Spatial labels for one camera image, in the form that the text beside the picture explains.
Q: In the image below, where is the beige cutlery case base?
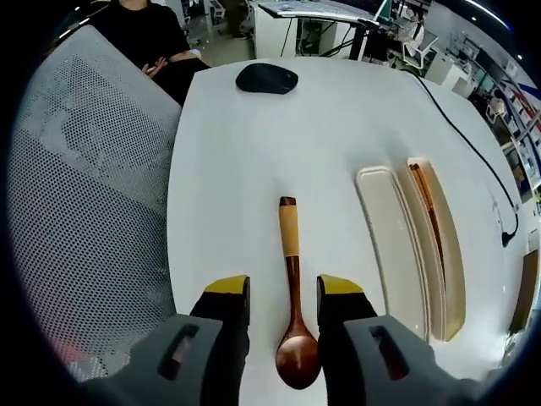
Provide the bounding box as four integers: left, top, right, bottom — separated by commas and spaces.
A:
395, 156, 467, 343

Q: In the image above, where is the metal shelf rack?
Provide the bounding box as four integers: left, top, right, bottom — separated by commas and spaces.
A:
485, 58, 541, 187

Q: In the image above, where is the wooden spoon utensil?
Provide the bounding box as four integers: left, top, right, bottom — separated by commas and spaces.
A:
275, 195, 320, 390

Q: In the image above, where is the beige cutlery case lid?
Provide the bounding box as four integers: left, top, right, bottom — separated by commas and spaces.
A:
354, 166, 432, 342

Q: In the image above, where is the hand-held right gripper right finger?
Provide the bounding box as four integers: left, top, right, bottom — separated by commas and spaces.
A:
316, 273, 478, 406

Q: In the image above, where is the black computer mouse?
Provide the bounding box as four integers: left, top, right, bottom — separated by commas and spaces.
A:
235, 63, 299, 96

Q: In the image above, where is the black cable with plug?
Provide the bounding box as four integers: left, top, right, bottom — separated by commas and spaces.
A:
405, 71, 520, 247

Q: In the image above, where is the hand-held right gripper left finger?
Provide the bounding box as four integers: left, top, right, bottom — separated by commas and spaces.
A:
82, 273, 252, 406

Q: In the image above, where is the white counter desk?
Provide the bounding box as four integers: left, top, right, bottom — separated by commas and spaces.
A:
252, 0, 360, 60

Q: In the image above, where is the white office chair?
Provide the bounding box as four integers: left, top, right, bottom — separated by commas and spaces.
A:
401, 31, 440, 71

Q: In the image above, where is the brown cardboard box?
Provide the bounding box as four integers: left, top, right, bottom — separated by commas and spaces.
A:
509, 249, 540, 335

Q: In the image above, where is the grey mesh office chair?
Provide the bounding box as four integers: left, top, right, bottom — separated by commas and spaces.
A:
6, 24, 183, 384

